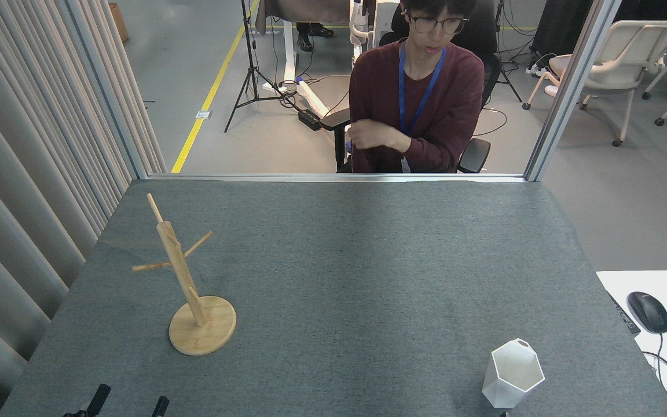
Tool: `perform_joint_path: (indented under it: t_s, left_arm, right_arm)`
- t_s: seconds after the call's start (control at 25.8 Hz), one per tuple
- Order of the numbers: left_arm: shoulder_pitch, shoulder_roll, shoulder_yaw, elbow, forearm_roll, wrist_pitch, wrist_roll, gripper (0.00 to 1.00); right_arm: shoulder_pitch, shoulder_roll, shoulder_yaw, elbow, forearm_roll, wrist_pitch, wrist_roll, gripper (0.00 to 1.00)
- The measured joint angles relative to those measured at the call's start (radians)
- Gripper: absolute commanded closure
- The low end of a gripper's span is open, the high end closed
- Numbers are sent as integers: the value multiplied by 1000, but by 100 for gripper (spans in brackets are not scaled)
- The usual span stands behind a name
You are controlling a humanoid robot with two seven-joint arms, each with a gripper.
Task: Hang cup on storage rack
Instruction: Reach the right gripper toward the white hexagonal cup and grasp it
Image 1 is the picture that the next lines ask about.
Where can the person's black shoes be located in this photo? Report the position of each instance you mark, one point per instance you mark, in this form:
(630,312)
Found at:
(304,41)

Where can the name badge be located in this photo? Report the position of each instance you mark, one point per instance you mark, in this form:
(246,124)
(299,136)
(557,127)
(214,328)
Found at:
(406,165)

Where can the cardboard box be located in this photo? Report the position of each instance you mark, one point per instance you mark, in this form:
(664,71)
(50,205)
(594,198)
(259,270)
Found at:
(118,22)

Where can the silver cross rail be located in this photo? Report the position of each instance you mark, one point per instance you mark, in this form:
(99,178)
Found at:
(333,177)

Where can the grey pleated curtain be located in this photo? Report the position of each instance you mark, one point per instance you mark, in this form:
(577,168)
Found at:
(21,145)

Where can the white power strip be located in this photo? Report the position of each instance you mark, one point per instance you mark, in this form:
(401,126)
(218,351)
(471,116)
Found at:
(537,70)

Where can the wooden cup storage rack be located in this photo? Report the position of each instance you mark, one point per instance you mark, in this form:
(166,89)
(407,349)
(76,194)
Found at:
(200,330)

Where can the person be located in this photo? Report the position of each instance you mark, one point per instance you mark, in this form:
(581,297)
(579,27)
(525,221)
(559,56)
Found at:
(380,87)

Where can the black power strip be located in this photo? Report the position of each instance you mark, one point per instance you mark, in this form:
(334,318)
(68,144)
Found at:
(310,119)

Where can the white swivel chair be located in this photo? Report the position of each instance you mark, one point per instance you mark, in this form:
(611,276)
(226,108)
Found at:
(629,58)

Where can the silver post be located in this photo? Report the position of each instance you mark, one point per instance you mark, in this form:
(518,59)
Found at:
(571,87)
(105,87)

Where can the black glasses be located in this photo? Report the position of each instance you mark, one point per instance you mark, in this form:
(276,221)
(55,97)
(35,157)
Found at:
(435,24)

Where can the black flat device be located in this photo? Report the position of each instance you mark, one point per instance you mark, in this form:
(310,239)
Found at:
(626,317)

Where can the thin black tripod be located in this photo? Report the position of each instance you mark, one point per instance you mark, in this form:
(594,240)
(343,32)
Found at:
(507,69)

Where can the brown draped cloth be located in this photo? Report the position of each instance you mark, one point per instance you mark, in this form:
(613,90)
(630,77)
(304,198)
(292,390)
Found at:
(304,10)

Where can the white wheeled stand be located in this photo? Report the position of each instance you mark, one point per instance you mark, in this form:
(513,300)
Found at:
(359,26)

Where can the grey felt table mat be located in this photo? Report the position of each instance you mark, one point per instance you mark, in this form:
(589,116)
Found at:
(368,278)

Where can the black office chair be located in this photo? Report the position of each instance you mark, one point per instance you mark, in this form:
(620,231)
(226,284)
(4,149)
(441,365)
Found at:
(475,156)

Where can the person's hand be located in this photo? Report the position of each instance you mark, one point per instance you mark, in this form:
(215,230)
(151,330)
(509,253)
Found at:
(368,136)

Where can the white desk frame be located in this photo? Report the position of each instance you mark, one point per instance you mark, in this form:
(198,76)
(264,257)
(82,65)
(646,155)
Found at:
(290,52)

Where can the white hexagonal cup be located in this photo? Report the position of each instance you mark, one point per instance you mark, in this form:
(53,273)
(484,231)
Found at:
(510,370)

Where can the black computer mouse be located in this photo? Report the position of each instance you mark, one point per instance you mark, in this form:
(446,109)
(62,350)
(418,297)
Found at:
(648,311)

